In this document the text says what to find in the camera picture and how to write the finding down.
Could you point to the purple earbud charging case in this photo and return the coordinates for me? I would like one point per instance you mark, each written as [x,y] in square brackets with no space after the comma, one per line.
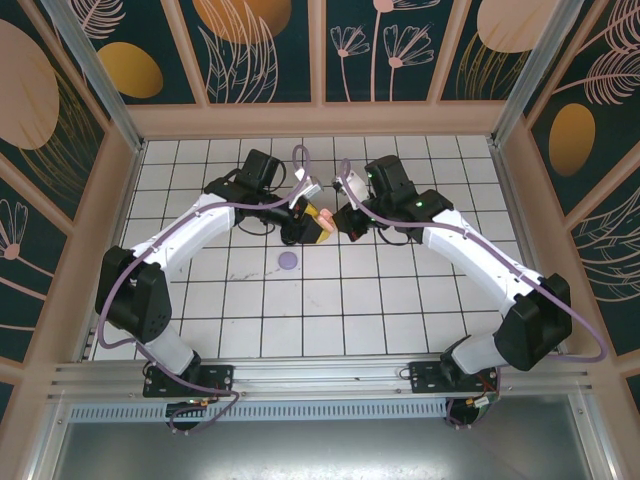
[288,260]

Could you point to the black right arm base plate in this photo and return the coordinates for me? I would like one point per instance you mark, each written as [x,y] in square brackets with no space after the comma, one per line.
[425,377]

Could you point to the pink earbud charging case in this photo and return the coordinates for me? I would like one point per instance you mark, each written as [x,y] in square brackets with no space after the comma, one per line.
[326,220]

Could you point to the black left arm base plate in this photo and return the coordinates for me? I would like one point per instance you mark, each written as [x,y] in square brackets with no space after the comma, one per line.
[220,380]

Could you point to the aluminium frame post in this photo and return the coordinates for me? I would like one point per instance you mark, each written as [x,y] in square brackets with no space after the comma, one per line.
[105,82]
[537,70]

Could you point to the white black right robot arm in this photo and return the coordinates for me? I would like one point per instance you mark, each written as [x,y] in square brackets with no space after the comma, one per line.
[475,255]

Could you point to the aluminium table side rail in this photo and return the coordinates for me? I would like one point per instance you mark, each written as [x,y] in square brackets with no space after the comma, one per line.
[520,215]
[114,240]

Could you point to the small green circuit board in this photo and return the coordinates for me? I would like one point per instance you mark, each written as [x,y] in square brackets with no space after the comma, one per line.
[482,402]

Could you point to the horizontal aluminium mounting rail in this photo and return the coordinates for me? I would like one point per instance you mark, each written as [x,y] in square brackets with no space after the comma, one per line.
[320,375]

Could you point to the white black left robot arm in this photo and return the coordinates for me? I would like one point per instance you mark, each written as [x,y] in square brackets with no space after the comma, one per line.
[190,230]

